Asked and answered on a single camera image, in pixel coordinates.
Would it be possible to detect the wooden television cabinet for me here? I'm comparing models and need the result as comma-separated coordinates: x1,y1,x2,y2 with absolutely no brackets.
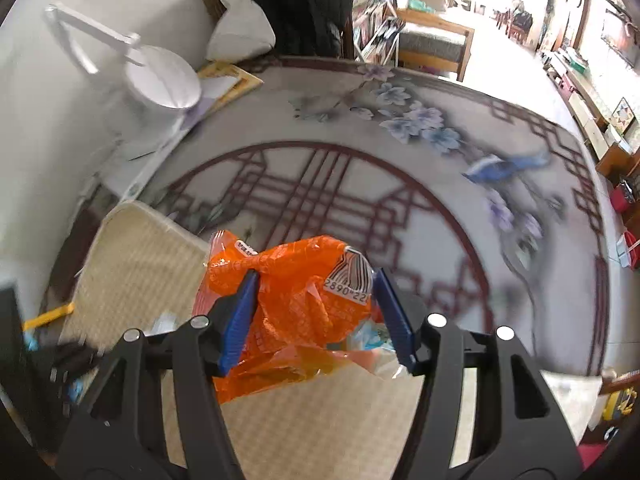
542,47,640,176

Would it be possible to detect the white desk lamp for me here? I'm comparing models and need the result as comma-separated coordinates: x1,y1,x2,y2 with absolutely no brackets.
44,4,202,111

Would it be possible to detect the white bag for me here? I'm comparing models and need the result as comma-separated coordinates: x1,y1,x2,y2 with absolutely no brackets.
206,0,277,61

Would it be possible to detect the orange snack bag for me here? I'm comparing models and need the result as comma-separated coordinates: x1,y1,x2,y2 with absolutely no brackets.
192,230,401,403

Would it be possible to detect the yellow toy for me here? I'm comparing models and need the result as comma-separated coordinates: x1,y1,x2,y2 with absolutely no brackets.
602,385,636,423

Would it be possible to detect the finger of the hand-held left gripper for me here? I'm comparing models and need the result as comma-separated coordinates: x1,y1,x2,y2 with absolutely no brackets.
47,342,108,406

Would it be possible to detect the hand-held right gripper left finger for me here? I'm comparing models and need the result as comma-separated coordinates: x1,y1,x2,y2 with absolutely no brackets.
56,270,261,480

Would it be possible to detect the wooden sofa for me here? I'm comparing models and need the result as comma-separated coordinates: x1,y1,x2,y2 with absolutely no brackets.
375,0,476,83

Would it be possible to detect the colourful snack wrapper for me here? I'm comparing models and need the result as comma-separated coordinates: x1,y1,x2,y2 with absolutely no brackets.
345,320,406,378

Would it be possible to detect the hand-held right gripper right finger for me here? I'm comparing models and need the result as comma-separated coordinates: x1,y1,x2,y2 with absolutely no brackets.
372,267,583,480

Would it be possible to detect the green striped mat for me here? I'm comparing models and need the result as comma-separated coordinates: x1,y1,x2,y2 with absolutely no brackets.
40,200,476,480

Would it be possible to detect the red waste bin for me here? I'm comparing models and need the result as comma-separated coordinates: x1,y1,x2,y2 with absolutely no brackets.
611,180,635,213

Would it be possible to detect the black jacket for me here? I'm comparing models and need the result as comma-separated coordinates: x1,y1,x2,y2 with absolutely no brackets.
232,0,356,58

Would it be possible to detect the wooden dining chair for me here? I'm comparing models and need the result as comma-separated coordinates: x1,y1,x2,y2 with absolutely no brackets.
495,2,533,41

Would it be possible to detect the geometric framed picture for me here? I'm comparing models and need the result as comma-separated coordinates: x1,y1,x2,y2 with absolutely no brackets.
611,97,637,133

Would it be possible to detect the magazine rack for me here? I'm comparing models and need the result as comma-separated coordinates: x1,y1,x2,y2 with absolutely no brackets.
350,0,407,66

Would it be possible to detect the floral printed table cover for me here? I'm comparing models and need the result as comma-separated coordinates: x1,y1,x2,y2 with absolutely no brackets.
95,55,613,378

